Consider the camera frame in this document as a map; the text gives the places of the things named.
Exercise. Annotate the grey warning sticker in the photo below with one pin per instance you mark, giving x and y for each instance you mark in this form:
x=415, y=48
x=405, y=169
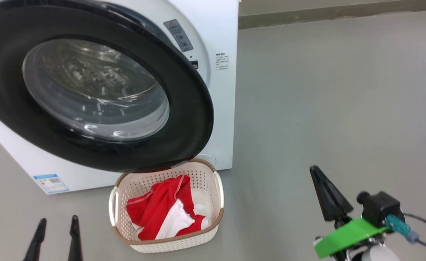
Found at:
x=178, y=35

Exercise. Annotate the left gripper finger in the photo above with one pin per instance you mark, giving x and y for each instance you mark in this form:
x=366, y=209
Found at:
x=37, y=243
x=76, y=243

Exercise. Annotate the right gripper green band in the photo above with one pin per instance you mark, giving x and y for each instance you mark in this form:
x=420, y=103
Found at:
x=347, y=235

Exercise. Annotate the round white filter cover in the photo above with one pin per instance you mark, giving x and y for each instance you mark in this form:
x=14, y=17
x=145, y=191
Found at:
x=209, y=158

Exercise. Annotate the round black glass washer door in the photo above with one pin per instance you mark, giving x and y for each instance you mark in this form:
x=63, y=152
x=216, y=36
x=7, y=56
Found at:
x=187, y=108

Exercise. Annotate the grey skirting board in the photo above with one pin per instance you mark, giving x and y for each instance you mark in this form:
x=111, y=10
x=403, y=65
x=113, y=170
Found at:
x=343, y=14

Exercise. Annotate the black door latch socket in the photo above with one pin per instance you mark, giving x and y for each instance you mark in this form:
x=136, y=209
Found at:
x=195, y=64

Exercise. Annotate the cream perforated basket brown rim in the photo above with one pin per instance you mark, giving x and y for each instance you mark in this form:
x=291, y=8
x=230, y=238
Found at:
x=140, y=183

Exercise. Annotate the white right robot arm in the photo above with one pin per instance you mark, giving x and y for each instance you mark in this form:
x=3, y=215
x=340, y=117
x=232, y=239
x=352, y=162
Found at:
x=380, y=254

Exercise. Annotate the white front-load washing machine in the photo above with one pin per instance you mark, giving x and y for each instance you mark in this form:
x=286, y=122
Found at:
x=220, y=108

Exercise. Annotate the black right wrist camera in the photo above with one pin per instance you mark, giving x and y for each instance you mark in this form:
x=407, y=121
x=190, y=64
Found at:
x=380, y=208

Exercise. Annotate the blue energy label sticker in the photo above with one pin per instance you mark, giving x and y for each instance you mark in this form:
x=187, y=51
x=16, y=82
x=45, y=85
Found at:
x=51, y=183

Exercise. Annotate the red and white garment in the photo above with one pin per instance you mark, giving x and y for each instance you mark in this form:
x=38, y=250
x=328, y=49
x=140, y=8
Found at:
x=155, y=210

